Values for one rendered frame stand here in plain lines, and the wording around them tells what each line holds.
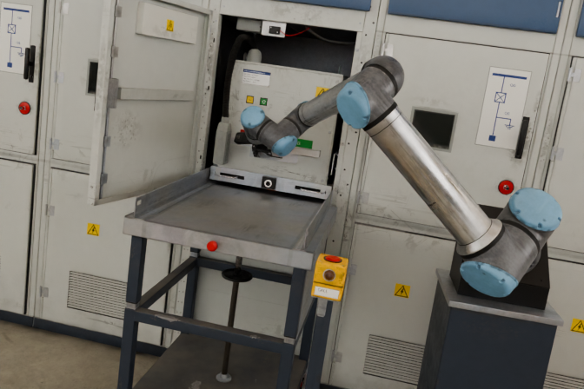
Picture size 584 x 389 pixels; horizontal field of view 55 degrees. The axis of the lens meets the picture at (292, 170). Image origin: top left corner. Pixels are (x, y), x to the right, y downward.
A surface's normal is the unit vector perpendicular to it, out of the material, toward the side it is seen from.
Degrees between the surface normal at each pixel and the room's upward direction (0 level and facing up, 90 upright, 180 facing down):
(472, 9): 90
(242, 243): 90
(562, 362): 90
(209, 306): 90
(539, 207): 42
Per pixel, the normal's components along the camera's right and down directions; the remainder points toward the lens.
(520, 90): -0.18, 0.14
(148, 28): 0.91, 0.19
